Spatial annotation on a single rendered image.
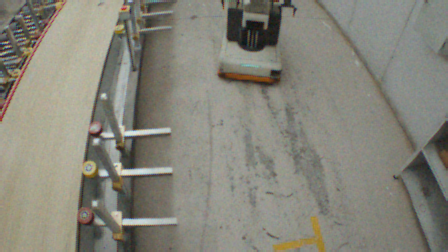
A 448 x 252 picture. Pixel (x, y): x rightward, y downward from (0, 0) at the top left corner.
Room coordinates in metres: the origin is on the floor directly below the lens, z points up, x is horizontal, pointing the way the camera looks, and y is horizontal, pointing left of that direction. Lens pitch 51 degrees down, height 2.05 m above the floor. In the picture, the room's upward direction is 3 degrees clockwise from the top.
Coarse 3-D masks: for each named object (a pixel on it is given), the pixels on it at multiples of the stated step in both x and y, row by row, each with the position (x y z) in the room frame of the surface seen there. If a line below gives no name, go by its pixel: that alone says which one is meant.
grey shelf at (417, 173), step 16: (432, 144) 1.18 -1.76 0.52; (416, 160) 1.20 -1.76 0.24; (432, 160) 1.02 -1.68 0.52; (416, 176) 1.09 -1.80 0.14; (432, 176) 1.09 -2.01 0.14; (416, 192) 0.93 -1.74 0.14; (432, 192) 0.92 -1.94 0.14; (416, 208) 0.77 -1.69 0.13; (432, 208) 0.76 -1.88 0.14; (432, 224) 0.61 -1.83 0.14; (432, 240) 0.47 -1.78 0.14
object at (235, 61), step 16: (224, 32) 2.78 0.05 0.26; (224, 48) 2.43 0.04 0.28; (240, 48) 2.45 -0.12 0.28; (256, 48) 2.48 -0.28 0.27; (272, 48) 2.50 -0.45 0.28; (224, 64) 2.23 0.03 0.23; (240, 64) 2.23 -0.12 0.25; (256, 64) 2.22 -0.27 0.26; (272, 64) 2.23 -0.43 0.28; (256, 80) 2.21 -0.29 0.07; (272, 80) 2.20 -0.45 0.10
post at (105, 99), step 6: (102, 96) 0.84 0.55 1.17; (108, 96) 0.86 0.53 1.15; (102, 102) 0.83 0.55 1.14; (108, 102) 0.84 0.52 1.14; (108, 108) 0.84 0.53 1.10; (108, 114) 0.83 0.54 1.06; (114, 114) 0.86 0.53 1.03; (108, 120) 0.83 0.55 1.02; (114, 120) 0.84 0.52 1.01; (114, 126) 0.84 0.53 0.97; (114, 132) 0.83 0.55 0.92; (120, 132) 0.86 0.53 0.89; (120, 138) 0.84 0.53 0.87; (126, 150) 0.85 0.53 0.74
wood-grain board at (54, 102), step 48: (96, 0) 2.42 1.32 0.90; (48, 48) 1.62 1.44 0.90; (96, 48) 1.58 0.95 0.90; (48, 96) 1.09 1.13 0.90; (96, 96) 1.12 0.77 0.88; (0, 144) 0.69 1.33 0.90; (48, 144) 0.73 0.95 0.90; (0, 192) 0.40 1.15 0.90; (48, 192) 0.45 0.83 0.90; (0, 240) 0.15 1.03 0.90; (48, 240) 0.22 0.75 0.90
